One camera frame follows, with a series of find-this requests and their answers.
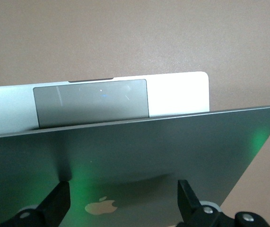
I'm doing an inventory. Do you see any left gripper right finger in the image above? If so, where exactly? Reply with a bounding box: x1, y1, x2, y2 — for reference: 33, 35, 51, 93
176, 179, 268, 227

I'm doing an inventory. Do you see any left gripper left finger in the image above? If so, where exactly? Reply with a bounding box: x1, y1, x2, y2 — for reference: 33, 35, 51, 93
0, 181, 71, 227

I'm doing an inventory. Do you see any silver grey laptop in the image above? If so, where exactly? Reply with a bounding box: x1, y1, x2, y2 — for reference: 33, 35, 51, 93
0, 70, 270, 227

